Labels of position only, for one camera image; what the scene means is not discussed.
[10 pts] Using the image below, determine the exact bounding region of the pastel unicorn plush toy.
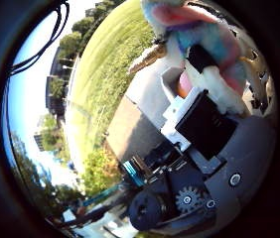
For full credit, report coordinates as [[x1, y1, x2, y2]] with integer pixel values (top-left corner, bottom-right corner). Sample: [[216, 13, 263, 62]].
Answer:
[[128, 0, 251, 97]]

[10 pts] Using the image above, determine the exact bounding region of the grey plastic container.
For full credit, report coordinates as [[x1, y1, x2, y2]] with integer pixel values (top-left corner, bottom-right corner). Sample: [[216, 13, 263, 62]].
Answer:
[[159, 65, 195, 101]]

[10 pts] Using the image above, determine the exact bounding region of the blue striped panel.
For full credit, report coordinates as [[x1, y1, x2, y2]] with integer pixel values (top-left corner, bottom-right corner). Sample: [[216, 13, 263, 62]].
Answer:
[[121, 160, 148, 188]]

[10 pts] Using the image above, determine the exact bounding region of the distant dark building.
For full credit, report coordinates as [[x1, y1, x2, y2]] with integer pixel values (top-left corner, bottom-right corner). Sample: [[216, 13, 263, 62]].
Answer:
[[45, 46, 72, 117]]

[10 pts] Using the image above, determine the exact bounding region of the black cable bundle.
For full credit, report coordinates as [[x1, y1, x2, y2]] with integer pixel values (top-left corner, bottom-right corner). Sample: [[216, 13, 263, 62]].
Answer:
[[9, 0, 70, 75]]

